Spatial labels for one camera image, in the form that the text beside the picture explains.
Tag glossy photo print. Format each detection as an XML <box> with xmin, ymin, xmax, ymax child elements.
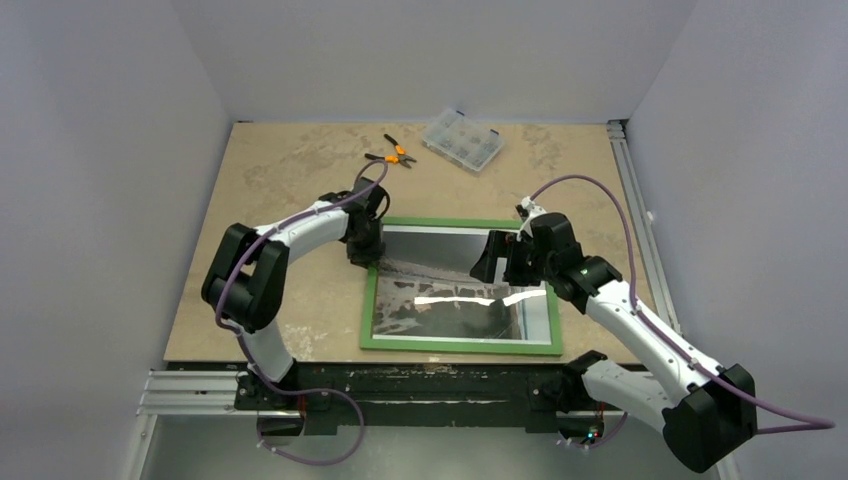
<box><xmin>369</xmin><ymin>225</ymin><xmax>554</xmax><ymax>346</ymax></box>

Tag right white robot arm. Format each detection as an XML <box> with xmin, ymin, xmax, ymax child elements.
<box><xmin>470</xmin><ymin>212</ymin><xmax>758</xmax><ymax>473</ymax></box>

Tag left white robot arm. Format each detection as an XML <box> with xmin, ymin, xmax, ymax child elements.
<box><xmin>201</xmin><ymin>178</ymin><xmax>391</xmax><ymax>409</ymax></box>

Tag orange black pliers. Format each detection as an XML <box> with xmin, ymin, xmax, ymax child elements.
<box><xmin>364</xmin><ymin>133</ymin><xmax>419</xmax><ymax>170</ymax></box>

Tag clear plastic organizer box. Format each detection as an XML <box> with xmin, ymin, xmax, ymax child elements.
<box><xmin>421</xmin><ymin>108</ymin><xmax>505</xmax><ymax>174</ymax></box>

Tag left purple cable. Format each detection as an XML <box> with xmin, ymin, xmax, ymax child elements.
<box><xmin>214</xmin><ymin>159</ymin><xmax>367</xmax><ymax>467</ymax></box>

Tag purple cable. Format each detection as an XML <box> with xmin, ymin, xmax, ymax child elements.
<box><xmin>214</xmin><ymin>159</ymin><xmax>367</xmax><ymax>467</ymax></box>
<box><xmin>519</xmin><ymin>174</ymin><xmax>836</xmax><ymax>452</ymax></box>

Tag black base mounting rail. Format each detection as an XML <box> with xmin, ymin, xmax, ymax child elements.
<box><xmin>234</xmin><ymin>360</ymin><xmax>611</xmax><ymax>435</ymax></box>

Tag aluminium extrusion frame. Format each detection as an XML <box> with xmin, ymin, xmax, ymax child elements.
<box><xmin>122</xmin><ymin>119</ymin><xmax>740</xmax><ymax>480</ymax></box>

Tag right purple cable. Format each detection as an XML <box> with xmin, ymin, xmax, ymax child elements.
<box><xmin>519</xmin><ymin>174</ymin><xmax>836</xmax><ymax>452</ymax></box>

